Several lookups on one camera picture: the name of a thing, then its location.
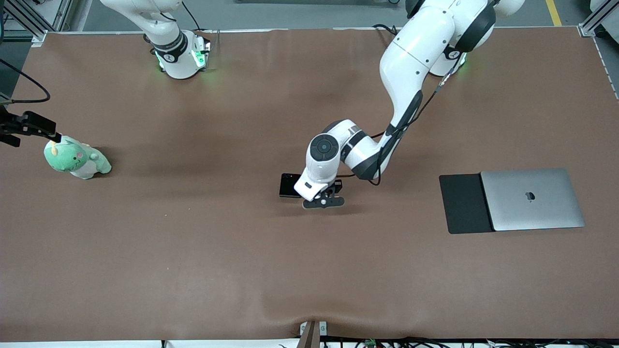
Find black phone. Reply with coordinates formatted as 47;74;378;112
279;173;304;199

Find black mouse pad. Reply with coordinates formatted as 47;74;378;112
439;174;497;235

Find green plush dinosaur toy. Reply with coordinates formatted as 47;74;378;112
44;135;113;180

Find brown table cover mat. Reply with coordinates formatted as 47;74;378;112
0;28;619;342

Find silver laptop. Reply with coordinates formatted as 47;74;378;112
480;168;586;232

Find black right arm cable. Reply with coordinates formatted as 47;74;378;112
0;58;51;104

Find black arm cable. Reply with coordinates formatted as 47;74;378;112
0;58;51;104
336;53;462;187

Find grey aluminium frame post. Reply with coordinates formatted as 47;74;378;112
2;0;74;47
578;0;619;38

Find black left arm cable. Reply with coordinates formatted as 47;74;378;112
336;53;462;187

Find camera post clamp bracket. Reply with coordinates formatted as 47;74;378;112
299;320;328;348

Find black left base cables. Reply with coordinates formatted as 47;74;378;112
372;23;403;37

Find black right base cable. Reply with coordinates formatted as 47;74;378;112
181;0;221;47

